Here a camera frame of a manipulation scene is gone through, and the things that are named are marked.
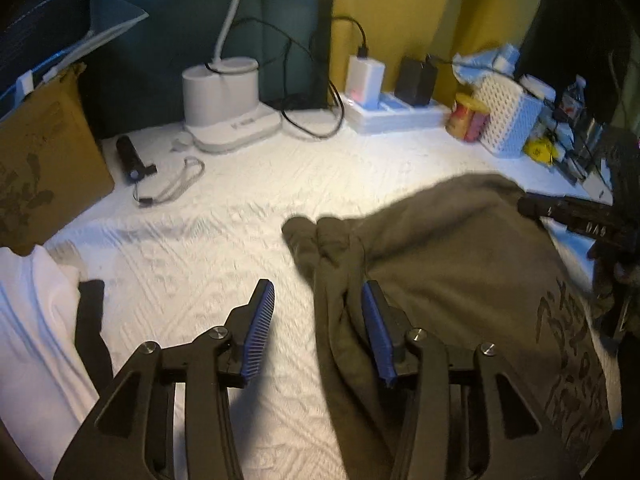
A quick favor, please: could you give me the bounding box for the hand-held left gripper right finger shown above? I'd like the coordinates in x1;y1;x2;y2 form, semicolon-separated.
361;281;581;480

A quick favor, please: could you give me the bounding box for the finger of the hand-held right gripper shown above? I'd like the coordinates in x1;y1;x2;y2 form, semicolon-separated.
517;192;617;242

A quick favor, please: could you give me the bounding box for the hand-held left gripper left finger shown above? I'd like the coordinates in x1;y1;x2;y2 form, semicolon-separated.
54;279;277;480

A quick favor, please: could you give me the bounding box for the olive brown printed t-shirt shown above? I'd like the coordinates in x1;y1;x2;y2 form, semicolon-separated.
281;172;615;480

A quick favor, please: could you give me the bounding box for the yellow packet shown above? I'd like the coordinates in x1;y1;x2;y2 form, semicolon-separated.
523;137;559;167

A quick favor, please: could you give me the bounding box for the white textured table cover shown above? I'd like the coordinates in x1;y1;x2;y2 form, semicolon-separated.
45;120;621;480

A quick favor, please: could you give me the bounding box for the white perforated basket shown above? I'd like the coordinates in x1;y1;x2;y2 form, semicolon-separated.
472;75;544;158

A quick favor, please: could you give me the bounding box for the red tin can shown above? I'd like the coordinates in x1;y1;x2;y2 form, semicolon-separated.
445;92;489;144

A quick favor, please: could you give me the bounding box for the black cloth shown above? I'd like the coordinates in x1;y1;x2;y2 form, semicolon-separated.
74;279;115;393

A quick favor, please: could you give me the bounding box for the crumpled blue plastic wrap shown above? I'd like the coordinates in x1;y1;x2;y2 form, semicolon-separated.
451;42;522;85

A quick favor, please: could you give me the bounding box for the white power strip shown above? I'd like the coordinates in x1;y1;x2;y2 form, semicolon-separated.
331;91;452;136

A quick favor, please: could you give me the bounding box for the black charger plug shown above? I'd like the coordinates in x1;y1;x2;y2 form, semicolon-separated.
394;54;439;108

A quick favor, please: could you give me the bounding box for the black flashlight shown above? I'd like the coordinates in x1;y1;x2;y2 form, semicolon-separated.
115;135;159;184

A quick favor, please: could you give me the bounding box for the white cloth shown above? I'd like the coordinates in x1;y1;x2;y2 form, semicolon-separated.
0;246;103;467

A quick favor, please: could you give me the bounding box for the white desk lamp base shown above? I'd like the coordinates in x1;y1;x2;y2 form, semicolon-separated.
181;0;284;154

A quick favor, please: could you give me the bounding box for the white charger plug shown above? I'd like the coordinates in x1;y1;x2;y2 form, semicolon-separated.
347;54;387;111

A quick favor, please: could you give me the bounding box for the brown printed cardboard box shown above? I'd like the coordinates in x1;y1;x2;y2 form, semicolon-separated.
0;61;116;257

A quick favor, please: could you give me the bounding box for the blue and white envelope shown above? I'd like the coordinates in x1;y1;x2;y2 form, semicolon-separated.
0;7;151;122

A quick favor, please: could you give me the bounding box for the teal fabric panel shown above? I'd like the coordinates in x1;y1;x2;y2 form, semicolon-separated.
94;0;328;128

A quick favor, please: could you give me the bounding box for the grey flashlight lanyard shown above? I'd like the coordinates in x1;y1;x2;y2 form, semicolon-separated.
133;157;207;207

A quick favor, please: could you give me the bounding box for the black lamp cable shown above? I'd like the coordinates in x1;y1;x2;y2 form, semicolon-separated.
206;17;347;139

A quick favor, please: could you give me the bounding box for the black cable of white charger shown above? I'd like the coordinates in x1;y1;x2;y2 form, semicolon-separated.
331;16;372;59

